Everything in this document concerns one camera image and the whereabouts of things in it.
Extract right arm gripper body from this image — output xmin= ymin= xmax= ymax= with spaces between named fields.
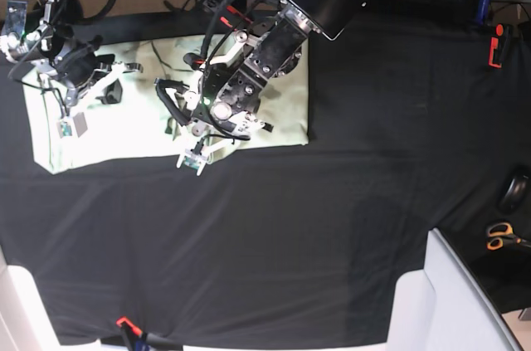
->
xmin=24 ymin=33 xmax=108 ymax=106

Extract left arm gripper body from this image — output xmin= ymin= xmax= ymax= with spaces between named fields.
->
xmin=182 ymin=76 xmax=266 ymax=140

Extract light green T-shirt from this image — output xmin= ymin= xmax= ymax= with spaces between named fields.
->
xmin=23 ymin=36 xmax=309 ymax=174

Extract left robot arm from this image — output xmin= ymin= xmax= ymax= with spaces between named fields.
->
xmin=154 ymin=0 xmax=367 ymax=174

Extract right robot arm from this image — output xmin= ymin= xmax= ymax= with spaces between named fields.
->
xmin=1 ymin=0 xmax=143 ymax=138

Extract red and black clamp tool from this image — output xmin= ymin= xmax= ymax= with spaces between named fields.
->
xmin=202 ymin=0 xmax=253 ymax=29

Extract black table cloth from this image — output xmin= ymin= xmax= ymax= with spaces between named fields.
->
xmin=1 ymin=14 xmax=530 ymax=349

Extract red and black clamp bottom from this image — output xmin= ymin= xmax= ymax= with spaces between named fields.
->
xmin=115 ymin=316 xmax=183 ymax=351

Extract white table frame left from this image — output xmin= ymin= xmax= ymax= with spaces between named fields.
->
xmin=1 ymin=257 xmax=102 ymax=351

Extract white table frame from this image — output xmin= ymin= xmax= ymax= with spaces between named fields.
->
xmin=386 ymin=229 xmax=522 ymax=351
xmin=1 ymin=257 xmax=102 ymax=351

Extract blue cable bundle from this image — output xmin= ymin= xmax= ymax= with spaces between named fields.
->
xmin=477 ymin=0 xmax=493 ymax=27

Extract orange and black bracket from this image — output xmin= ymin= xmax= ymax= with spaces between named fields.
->
xmin=488 ymin=23 xmax=513 ymax=69

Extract white table frame right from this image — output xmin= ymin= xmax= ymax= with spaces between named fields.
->
xmin=386 ymin=229 xmax=522 ymax=351

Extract orange handled scissors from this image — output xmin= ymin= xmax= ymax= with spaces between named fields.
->
xmin=486 ymin=222 xmax=530 ymax=251

